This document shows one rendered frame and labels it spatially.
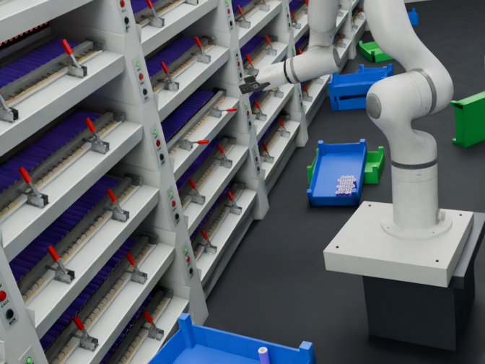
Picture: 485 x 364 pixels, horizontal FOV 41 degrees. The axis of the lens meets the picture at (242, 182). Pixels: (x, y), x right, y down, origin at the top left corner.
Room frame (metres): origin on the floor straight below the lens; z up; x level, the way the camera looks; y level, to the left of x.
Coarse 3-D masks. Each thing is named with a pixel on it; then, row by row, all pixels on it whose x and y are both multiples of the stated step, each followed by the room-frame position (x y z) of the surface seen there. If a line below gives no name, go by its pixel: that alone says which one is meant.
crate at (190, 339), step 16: (176, 336) 1.09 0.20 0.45; (192, 336) 1.10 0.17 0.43; (208, 336) 1.09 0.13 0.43; (224, 336) 1.06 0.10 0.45; (240, 336) 1.04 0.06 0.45; (160, 352) 1.05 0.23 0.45; (176, 352) 1.08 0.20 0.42; (192, 352) 1.08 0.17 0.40; (208, 352) 1.07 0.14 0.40; (224, 352) 1.06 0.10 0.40; (240, 352) 1.04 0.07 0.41; (256, 352) 1.02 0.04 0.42; (272, 352) 1.00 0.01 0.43; (288, 352) 0.98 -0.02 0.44; (304, 352) 0.94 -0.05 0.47
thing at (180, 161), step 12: (204, 84) 2.36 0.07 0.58; (216, 84) 2.34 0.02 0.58; (228, 84) 2.32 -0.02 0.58; (228, 96) 2.33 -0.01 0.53; (216, 120) 2.12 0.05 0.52; (228, 120) 2.21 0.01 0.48; (192, 132) 2.02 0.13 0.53; (204, 132) 2.03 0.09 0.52; (216, 132) 2.10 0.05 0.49; (204, 144) 2.00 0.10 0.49; (180, 156) 1.86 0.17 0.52; (192, 156) 1.90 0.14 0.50; (180, 168) 1.81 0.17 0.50
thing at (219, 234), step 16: (240, 176) 2.33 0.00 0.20; (224, 192) 2.26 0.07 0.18; (240, 192) 2.28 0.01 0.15; (256, 192) 2.30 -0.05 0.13; (224, 208) 2.18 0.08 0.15; (240, 208) 2.16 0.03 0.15; (208, 224) 2.04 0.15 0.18; (224, 224) 2.08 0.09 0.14; (240, 224) 2.14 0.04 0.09; (192, 240) 1.94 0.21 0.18; (208, 240) 1.91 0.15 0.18; (224, 240) 1.98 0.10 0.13; (208, 256) 1.89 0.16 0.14; (208, 272) 1.82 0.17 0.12
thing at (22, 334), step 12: (0, 252) 1.11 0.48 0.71; (0, 264) 1.10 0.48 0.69; (12, 276) 1.11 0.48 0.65; (12, 288) 1.10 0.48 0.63; (24, 312) 1.11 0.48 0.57; (0, 324) 1.05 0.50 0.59; (24, 324) 1.10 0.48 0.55; (0, 336) 1.04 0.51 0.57; (12, 336) 1.06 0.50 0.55; (24, 336) 1.09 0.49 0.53; (36, 336) 1.11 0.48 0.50; (12, 348) 1.05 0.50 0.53; (24, 348) 1.07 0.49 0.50; (36, 348) 1.10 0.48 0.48; (12, 360) 1.04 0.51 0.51
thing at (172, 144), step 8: (216, 96) 2.26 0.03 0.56; (208, 104) 2.19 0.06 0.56; (200, 112) 2.12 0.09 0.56; (192, 120) 2.06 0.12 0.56; (200, 120) 2.10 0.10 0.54; (184, 128) 2.00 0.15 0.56; (192, 128) 2.03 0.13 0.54; (176, 136) 1.93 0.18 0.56; (184, 136) 1.97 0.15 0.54; (168, 144) 1.88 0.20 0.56; (176, 144) 1.91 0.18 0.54; (168, 152) 1.86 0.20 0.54
